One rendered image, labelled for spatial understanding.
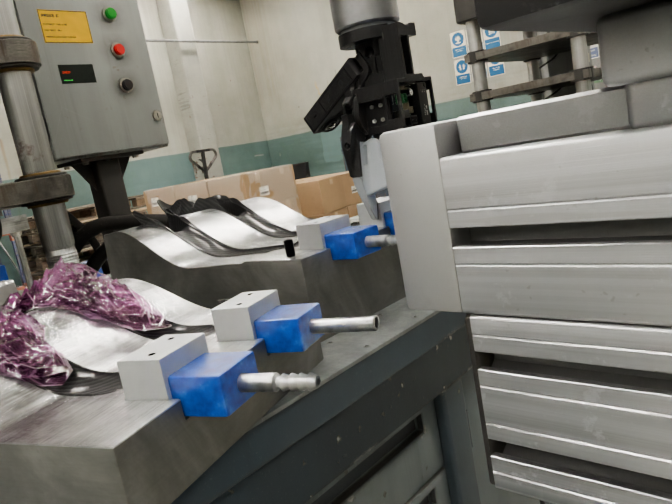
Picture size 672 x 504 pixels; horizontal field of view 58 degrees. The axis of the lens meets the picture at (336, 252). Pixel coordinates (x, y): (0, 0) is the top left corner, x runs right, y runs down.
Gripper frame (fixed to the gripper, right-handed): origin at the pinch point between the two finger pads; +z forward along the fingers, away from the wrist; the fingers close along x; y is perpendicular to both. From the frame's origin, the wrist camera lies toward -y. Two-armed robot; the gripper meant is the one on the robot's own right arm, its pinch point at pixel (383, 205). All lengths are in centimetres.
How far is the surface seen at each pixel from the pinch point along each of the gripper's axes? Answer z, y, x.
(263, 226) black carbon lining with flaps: 1.5, -22.9, 0.5
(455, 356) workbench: 20.9, 4.0, 4.2
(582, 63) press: -32, -96, 373
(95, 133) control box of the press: -21, -85, 13
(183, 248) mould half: 1.2, -22.5, -14.1
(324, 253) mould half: 2.5, 2.0, -14.2
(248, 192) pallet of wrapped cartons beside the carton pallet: 12, -298, 239
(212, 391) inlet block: 5.3, 13.8, -39.0
